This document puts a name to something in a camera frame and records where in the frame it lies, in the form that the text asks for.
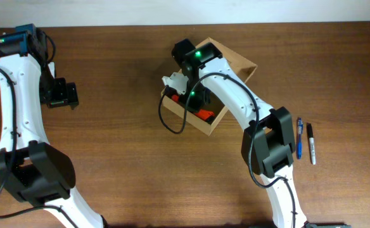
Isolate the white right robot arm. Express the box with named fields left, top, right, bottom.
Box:
left=172, top=39, right=307, bottom=227

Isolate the orange utility knife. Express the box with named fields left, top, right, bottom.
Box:
left=170, top=94, right=215, bottom=122

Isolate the black and white marker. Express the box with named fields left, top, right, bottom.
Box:
left=306, top=123, right=316, bottom=165

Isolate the brown cardboard box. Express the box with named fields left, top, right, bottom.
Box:
left=161, top=38, right=257, bottom=136

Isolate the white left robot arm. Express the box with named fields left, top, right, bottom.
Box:
left=0, top=24, right=107, bottom=227

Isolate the blue pen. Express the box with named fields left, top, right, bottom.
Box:
left=297, top=117, right=303, bottom=160

